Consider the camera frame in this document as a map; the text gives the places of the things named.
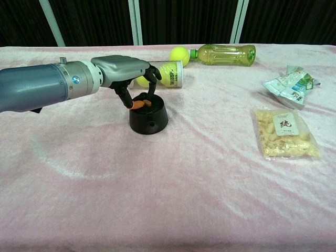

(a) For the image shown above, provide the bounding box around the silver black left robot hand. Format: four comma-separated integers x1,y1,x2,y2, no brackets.
90,55,163,110

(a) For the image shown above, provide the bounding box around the black round holder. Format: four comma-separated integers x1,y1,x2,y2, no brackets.
129,94,169,135

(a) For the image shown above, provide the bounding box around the yellow tennis ball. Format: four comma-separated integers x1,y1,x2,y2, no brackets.
169,46,190,67
158,62,177,86
135,76,150,88

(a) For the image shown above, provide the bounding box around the clear tennis ball tube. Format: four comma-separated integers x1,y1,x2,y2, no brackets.
129,60,184,89

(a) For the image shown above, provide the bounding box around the green tea plastic bottle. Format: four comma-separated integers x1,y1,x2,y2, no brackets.
189,44,257,67

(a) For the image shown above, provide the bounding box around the pink fleece table cloth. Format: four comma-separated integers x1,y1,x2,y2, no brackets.
0,43,336,252

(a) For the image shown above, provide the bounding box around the green white snack packet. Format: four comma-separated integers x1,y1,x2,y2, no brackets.
260,65,321,110

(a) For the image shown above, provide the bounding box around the clear bag of yellow snacks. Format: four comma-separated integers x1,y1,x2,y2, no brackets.
251,106,322,159

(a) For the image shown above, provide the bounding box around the white frame post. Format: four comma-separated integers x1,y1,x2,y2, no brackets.
128,0,144,46
229,0,249,45
38,0,66,47

